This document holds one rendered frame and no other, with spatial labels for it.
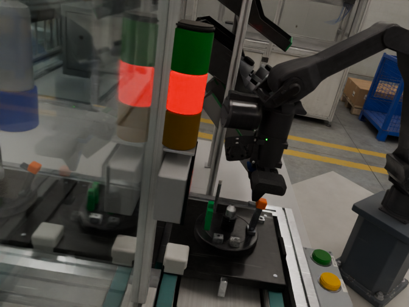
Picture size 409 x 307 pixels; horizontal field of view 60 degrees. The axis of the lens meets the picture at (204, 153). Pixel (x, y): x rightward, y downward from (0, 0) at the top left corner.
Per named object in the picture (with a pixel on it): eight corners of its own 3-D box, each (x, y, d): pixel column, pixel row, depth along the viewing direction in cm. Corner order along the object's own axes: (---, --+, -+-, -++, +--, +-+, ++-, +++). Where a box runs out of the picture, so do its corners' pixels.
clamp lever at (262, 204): (255, 226, 78) (266, 198, 74) (255, 232, 76) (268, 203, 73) (239, 222, 78) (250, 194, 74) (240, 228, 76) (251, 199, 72)
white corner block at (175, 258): (187, 260, 72) (190, 245, 70) (184, 276, 68) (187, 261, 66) (164, 256, 72) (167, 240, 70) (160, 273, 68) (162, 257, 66)
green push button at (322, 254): (326, 256, 80) (328, 250, 79) (331, 270, 76) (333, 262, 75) (308, 254, 80) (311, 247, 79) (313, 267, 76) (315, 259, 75)
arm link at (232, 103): (291, 69, 66) (229, 59, 63) (308, 81, 58) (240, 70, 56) (275, 125, 71) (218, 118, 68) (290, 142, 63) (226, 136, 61)
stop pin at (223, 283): (224, 292, 69) (227, 277, 67) (224, 297, 68) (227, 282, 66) (217, 291, 69) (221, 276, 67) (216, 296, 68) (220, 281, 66)
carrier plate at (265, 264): (270, 218, 90) (272, 212, 89) (283, 293, 68) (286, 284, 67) (177, 203, 90) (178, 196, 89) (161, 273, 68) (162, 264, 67)
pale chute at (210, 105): (262, 167, 107) (274, 160, 105) (258, 187, 96) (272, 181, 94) (209, 89, 101) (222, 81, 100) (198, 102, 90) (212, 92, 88)
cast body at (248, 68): (244, 86, 94) (261, 65, 91) (242, 91, 90) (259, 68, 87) (219, 67, 93) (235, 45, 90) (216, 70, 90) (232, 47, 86)
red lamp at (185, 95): (202, 105, 48) (209, 69, 46) (200, 117, 44) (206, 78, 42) (167, 98, 48) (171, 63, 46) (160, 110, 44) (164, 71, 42)
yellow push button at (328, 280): (335, 280, 73) (338, 273, 72) (340, 295, 70) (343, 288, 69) (316, 277, 73) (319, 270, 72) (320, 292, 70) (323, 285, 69)
